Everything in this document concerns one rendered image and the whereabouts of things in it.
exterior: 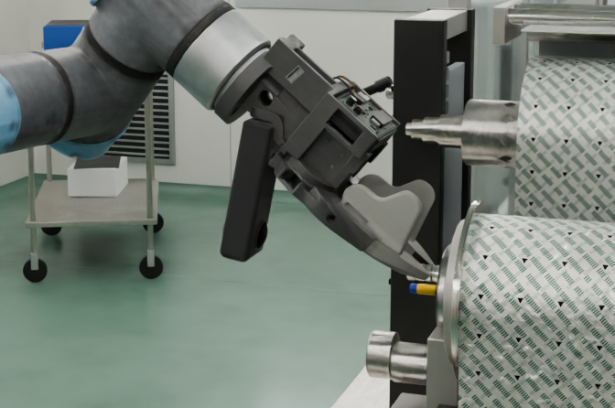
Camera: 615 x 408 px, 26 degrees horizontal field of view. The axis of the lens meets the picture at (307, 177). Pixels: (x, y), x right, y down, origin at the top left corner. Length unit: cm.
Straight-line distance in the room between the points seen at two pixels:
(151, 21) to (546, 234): 35
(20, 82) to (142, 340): 389
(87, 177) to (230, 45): 499
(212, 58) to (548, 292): 31
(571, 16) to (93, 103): 45
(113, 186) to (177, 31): 496
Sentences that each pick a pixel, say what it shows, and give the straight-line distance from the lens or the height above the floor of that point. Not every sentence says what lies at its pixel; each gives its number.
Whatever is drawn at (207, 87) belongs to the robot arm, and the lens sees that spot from 104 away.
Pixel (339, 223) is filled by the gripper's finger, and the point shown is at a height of 131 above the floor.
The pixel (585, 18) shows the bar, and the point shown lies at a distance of 125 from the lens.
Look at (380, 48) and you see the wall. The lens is 677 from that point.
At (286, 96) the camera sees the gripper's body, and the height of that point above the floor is 140.
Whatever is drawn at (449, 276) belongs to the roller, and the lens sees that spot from 101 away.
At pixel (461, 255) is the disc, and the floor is 130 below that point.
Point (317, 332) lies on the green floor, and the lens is 494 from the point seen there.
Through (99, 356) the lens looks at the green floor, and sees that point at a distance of 475.
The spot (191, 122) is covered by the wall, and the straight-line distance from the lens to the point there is 717.
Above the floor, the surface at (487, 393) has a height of 119.
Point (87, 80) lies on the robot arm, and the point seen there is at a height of 141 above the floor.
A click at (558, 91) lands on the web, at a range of 122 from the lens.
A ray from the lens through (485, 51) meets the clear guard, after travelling 202.
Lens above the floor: 155
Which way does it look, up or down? 12 degrees down
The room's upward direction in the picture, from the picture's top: straight up
